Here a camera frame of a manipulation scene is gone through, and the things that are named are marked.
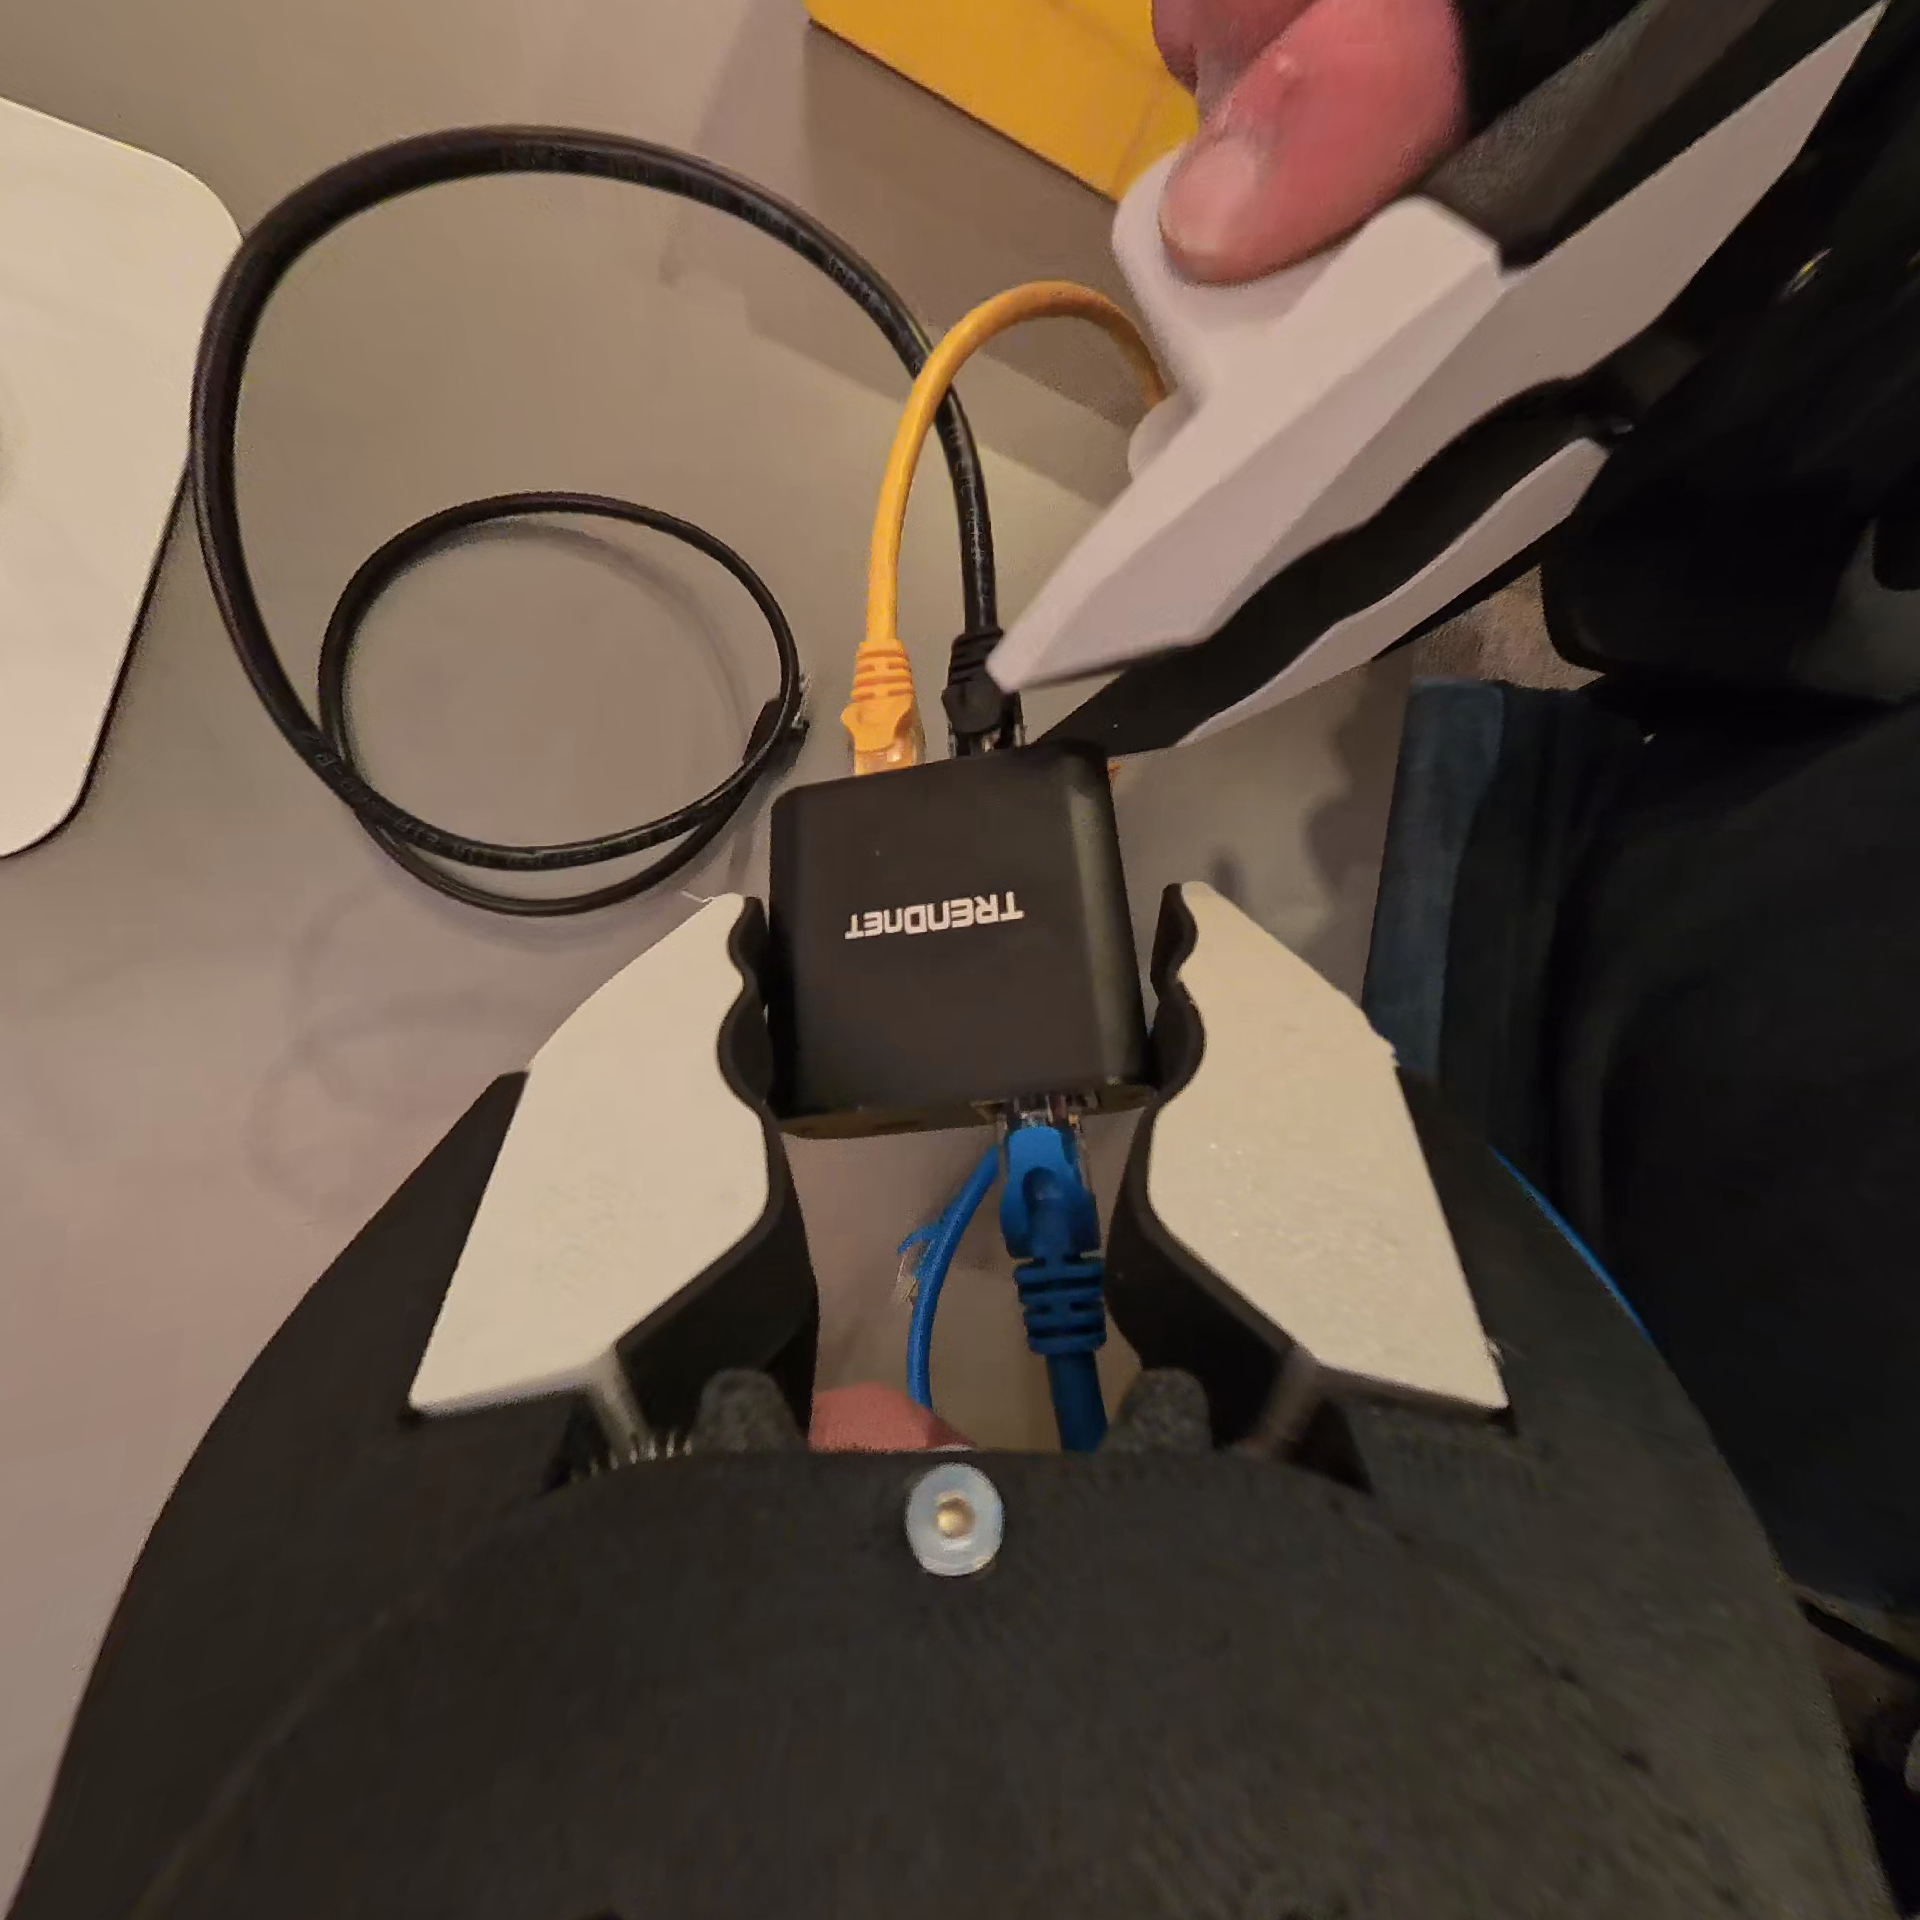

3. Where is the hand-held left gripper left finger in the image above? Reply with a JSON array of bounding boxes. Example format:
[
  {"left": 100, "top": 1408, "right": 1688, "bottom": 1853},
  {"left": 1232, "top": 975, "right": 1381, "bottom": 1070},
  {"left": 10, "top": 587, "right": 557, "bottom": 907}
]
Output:
[{"left": 404, "top": 893, "right": 820, "bottom": 1444}]

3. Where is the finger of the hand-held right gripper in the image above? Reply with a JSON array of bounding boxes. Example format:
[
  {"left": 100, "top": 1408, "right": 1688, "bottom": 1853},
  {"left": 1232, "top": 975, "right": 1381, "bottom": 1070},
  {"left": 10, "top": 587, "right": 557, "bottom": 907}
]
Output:
[
  {"left": 1186, "top": 444, "right": 1612, "bottom": 745},
  {"left": 986, "top": 11, "right": 1886, "bottom": 742}
]

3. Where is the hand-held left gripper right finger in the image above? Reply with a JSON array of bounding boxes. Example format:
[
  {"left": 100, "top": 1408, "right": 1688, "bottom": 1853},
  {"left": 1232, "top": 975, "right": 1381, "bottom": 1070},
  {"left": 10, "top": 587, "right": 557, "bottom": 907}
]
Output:
[{"left": 1102, "top": 882, "right": 1513, "bottom": 1456}]

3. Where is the blue ethernet cable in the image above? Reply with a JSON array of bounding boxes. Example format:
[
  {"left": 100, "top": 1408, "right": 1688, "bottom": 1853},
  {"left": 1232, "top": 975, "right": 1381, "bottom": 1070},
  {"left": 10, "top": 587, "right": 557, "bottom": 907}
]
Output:
[{"left": 894, "top": 1101, "right": 1111, "bottom": 1457}]

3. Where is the black ethernet cable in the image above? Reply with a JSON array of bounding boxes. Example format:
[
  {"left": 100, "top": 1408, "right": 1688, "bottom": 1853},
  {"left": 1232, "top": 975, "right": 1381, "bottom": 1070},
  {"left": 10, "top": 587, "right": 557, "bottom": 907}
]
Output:
[{"left": 192, "top": 128, "right": 1028, "bottom": 918}]

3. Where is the black network switch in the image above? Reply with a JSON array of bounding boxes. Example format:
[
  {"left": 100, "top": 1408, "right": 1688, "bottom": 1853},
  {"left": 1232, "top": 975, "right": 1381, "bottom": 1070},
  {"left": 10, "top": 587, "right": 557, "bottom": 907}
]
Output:
[{"left": 765, "top": 748, "right": 1155, "bottom": 1141}]

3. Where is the orange ethernet cable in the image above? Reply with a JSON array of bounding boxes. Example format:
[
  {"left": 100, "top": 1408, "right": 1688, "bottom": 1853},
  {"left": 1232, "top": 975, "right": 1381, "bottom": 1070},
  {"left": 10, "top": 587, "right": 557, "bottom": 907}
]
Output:
[{"left": 837, "top": 283, "right": 1173, "bottom": 779}]

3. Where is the yellow divided plastic bin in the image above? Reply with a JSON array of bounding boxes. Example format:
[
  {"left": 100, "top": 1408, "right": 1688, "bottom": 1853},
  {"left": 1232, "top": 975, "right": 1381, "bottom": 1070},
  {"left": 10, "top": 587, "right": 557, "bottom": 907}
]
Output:
[{"left": 801, "top": 0, "right": 1201, "bottom": 201}]

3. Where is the person's right hand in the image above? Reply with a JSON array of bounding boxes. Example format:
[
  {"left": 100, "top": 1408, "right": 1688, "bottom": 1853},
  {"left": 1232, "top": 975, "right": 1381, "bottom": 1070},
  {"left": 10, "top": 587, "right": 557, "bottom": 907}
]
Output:
[{"left": 1154, "top": 0, "right": 1470, "bottom": 288}]

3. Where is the person's left hand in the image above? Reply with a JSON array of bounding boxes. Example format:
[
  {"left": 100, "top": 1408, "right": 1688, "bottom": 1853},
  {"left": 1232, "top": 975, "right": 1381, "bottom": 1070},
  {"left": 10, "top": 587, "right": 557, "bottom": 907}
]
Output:
[{"left": 810, "top": 1384, "right": 975, "bottom": 1456}]

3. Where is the white board stand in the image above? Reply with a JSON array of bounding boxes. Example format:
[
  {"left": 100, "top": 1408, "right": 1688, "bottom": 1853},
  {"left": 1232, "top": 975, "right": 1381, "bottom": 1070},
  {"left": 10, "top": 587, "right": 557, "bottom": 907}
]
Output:
[{"left": 0, "top": 99, "right": 245, "bottom": 859}]

